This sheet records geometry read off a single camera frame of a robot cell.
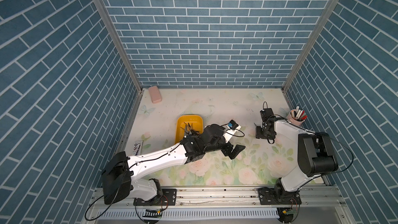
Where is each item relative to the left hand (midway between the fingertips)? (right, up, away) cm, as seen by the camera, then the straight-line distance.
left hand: (242, 142), depth 69 cm
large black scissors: (-27, +1, +27) cm, 38 cm away
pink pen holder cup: (+38, +6, +22) cm, 44 cm away
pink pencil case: (-56, +24, +47) cm, 77 cm away
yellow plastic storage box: (-22, +6, +28) cm, 36 cm away
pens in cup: (+41, +11, +24) cm, 49 cm away
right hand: (+18, -2, +26) cm, 32 cm away
